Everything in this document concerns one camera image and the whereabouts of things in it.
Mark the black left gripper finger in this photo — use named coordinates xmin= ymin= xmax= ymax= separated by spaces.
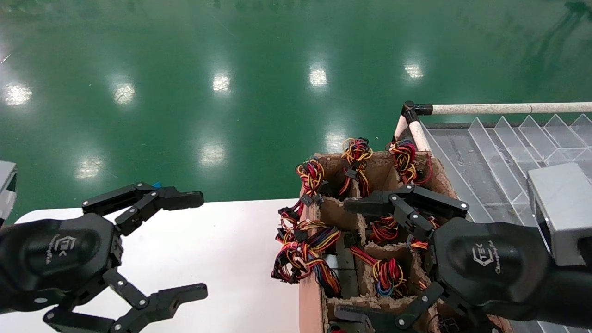
xmin=82 ymin=182 xmax=205 ymax=236

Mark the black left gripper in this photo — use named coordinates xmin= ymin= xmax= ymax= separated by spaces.
xmin=0 ymin=214 xmax=209 ymax=333

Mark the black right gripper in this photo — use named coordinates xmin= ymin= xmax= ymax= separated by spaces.
xmin=333 ymin=184 xmax=558 ymax=333

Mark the brown cardboard divider box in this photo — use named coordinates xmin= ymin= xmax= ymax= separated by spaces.
xmin=298 ymin=150 xmax=514 ymax=333

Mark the clear acrylic divider tray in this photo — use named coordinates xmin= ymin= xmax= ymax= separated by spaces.
xmin=423 ymin=113 xmax=592 ymax=333

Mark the power supply with coloured wires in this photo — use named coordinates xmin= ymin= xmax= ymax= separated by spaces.
xmin=296 ymin=157 xmax=327 ymax=207
xmin=368 ymin=215 xmax=401 ymax=246
xmin=340 ymin=137 xmax=374 ymax=198
xmin=387 ymin=139 xmax=434 ymax=186
xmin=407 ymin=210 xmax=441 ymax=253
xmin=271 ymin=238 xmax=360 ymax=299
xmin=277 ymin=206 xmax=343 ymax=248
xmin=345 ymin=231 xmax=410 ymax=297

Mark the white pipe rack frame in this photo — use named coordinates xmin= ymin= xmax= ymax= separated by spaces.
xmin=393 ymin=101 xmax=592 ymax=153

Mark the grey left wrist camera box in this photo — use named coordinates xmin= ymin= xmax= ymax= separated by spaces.
xmin=0 ymin=160 xmax=18 ymax=220

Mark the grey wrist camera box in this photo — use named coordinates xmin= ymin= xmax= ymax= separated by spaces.
xmin=0 ymin=160 xmax=18 ymax=220
xmin=527 ymin=162 xmax=592 ymax=267

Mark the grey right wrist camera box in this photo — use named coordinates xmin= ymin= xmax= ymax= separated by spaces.
xmin=527 ymin=162 xmax=592 ymax=267

